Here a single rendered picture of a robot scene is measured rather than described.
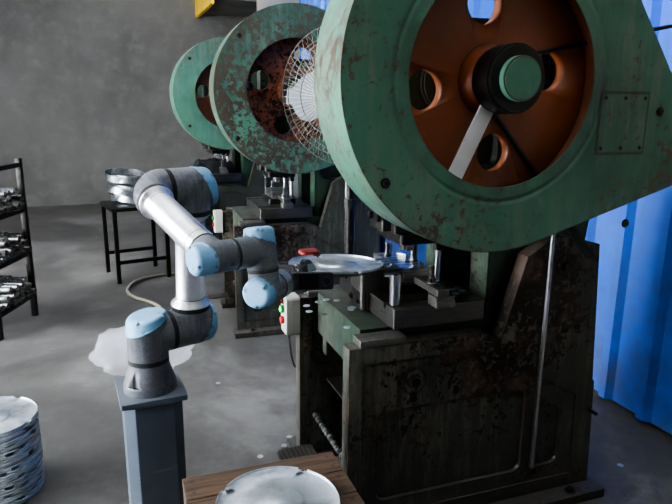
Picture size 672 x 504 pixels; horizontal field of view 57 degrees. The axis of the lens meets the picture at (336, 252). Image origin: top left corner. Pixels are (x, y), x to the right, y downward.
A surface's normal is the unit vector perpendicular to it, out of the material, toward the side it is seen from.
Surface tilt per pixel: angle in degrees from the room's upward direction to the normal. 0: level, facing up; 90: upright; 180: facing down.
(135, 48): 90
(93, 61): 90
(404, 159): 90
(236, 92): 90
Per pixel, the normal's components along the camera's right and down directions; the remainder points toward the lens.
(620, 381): -0.94, 0.07
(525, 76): 0.34, 0.22
